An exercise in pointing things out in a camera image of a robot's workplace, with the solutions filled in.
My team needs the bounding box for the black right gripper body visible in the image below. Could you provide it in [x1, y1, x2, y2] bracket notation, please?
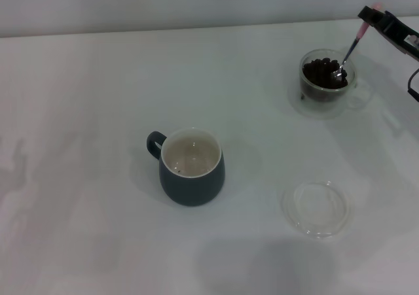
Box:
[381, 10, 419, 62]

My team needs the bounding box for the pink handled metal spoon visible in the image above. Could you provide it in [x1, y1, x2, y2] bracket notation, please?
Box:
[330, 2, 383, 82]

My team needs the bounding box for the dark teal ceramic mug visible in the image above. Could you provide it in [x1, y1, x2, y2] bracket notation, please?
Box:
[146, 127, 226, 207]

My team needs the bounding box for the clear glass cup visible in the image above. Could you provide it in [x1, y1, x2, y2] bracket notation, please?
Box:
[298, 48, 373, 110]

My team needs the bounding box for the dark coffee beans pile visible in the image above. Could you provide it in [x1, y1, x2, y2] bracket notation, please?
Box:
[301, 57, 350, 101]

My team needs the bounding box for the clear glass saucer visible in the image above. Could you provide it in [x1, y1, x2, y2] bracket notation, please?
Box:
[283, 180, 351, 240]
[287, 75, 369, 119]

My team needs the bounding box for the black cable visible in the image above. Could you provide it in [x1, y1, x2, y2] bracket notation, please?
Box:
[407, 67, 419, 102]

